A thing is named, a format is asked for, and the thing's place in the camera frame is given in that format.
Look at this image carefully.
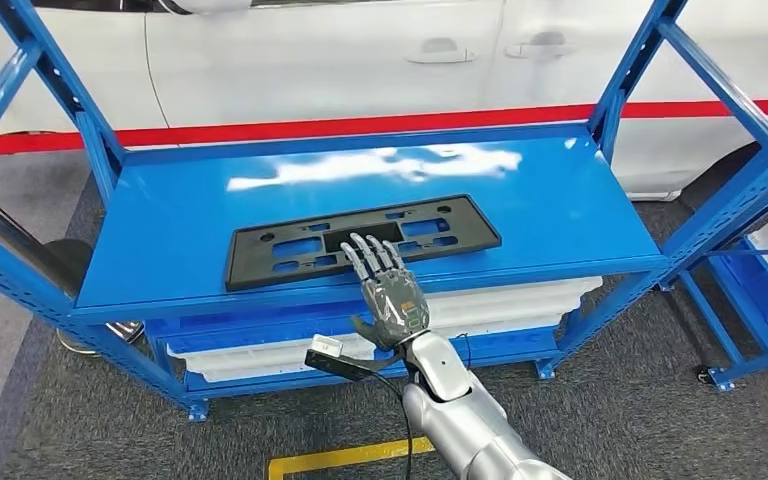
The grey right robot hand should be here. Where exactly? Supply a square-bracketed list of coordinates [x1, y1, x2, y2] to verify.
[340, 233, 432, 352]

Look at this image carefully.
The black plastic plate bracket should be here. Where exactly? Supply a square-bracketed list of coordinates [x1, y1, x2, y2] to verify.
[224, 194, 503, 293]

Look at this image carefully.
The blue metal shelf rack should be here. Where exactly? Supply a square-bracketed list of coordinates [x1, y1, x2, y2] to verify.
[0, 0, 768, 423]

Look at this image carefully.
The white car with red stripe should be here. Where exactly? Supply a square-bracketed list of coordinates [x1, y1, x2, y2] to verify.
[0, 0, 768, 201]

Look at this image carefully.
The chrome round stanchion base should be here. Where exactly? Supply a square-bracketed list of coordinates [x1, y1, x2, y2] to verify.
[55, 321, 145, 359]

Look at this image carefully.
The black round-base stand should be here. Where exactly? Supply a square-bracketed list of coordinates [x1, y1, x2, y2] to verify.
[0, 178, 94, 301]

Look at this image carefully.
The blue metal rack on wheels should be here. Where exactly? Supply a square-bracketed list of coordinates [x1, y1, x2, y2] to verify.
[678, 238, 768, 393]

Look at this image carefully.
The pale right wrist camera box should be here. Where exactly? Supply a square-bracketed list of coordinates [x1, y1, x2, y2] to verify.
[311, 334, 346, 360]

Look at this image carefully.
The black right camera cable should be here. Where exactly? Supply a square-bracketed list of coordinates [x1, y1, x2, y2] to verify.
[371, 372, 416, 480]

